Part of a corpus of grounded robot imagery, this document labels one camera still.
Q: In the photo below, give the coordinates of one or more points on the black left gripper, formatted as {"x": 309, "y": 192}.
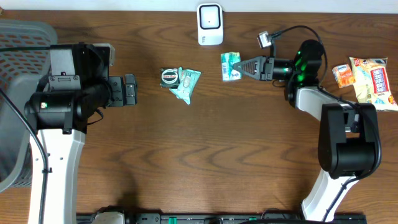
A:
{"x": 117, "y": 85}

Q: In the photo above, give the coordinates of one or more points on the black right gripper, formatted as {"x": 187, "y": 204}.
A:
{"x": 262, "y": 64}

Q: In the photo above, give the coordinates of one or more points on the small green tissue packet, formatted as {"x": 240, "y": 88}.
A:
{"x": 227, "y": 61}

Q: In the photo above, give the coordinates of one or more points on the round black red tin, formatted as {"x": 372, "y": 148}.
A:
{"x": 169, "y": 78}

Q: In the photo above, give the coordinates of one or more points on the green tissue pack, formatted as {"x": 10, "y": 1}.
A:
{"x": 188, "y": 80}

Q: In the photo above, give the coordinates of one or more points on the small orange box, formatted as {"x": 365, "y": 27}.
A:
{"x": 343, "y": 75}

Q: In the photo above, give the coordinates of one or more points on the yellow wet wipes pack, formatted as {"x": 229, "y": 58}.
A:
{"x": 371, "y": 83}

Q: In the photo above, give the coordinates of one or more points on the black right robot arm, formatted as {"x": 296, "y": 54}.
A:
{"x": 349, "y": 146}

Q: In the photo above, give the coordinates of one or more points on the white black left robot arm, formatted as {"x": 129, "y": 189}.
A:
{"x": 59, "y": 121}

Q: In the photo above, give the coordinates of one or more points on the white barcode scanner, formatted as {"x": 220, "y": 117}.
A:
{"x": 210, "y": 24}

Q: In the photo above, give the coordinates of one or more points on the grey plastic mesh basket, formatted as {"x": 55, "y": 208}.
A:
{"x": 21, "y": 72}

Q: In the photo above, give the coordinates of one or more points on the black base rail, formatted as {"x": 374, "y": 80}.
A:
{"x": 156, "y": 218}

